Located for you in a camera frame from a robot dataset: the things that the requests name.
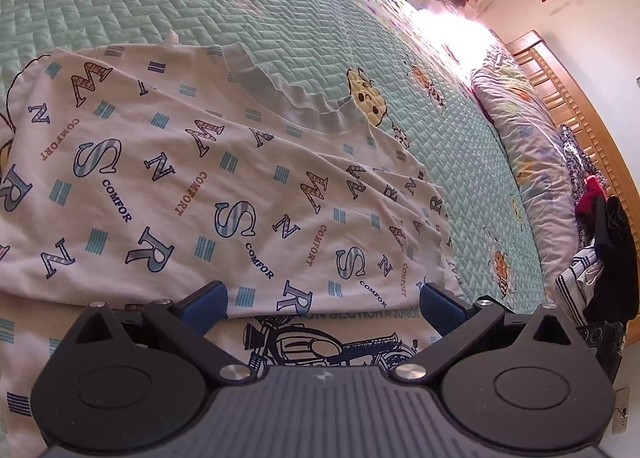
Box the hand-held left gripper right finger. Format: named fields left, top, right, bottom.
left=391, top=283, right=578, bottom=385

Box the wooden headboard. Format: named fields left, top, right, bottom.
left=505, top=31, right=640, bottom=224

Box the white printed long-sleeve shirt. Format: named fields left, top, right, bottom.
left=0, top=33, right=461, bottom=458

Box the floral duvet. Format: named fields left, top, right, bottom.
left=472, top=31, right=586, bottom=299

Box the black garment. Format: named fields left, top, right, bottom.
left=592, top=195, right=640, bottom=324

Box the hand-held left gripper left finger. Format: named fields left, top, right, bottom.
left=67, top=281, right=256, bottom=386

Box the wall socket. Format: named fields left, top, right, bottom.
left=612, top=387, right=632, bottom=434

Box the white dark-striped cloth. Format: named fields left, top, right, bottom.
left=555, top=245, right=608, bottom=326

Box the red garment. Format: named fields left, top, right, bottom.
left=575, top=178, right=608, bottom=239

